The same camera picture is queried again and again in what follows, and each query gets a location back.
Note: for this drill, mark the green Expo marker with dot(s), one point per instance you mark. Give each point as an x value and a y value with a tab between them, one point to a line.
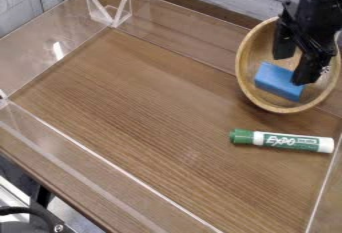
284	141

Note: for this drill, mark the brown wooden bowl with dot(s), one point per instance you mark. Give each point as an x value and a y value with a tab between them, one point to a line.
321	95

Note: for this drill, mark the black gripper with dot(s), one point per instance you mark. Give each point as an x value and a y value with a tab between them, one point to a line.
306	26

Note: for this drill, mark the black metal bracket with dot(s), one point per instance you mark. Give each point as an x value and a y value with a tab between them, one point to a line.
56	225

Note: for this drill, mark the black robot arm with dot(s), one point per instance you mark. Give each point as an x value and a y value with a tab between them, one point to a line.
308	26

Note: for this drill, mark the blue foam block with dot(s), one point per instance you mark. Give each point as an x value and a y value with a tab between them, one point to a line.
274	79

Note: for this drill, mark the clear acrylic tray wall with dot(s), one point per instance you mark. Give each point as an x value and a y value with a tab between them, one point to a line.
119	97

